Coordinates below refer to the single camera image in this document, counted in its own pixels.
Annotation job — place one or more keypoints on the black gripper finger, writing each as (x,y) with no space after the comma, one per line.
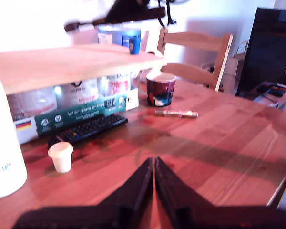
(178,190)
(126,10)
(133,190)

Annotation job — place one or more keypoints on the wooden shelf board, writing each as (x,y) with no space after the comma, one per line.
(69,64)

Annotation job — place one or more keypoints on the white Google steel bottle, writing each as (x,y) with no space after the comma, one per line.
(4,143)

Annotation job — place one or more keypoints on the small blue container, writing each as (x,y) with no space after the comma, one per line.
(132,43)

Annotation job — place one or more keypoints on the wooden chair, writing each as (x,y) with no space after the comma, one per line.
(193,39)

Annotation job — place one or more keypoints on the black remote control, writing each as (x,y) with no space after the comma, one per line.
(93,128)

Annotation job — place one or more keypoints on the silver pen flashlight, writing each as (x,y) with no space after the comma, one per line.
(176,113)

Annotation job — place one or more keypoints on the small cream lidded cup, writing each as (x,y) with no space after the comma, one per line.
(61,157)

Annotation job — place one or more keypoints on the dark printed mug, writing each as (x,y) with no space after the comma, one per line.
(160,91)

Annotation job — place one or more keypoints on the green white cardboard tray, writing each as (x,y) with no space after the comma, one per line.
(81,114)

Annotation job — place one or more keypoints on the brown paper bag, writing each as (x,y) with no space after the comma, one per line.
(236,69)

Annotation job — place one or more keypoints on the white side table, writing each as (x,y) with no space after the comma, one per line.
(278,101)

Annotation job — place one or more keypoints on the black monitor screen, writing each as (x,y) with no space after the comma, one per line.
(267,52)

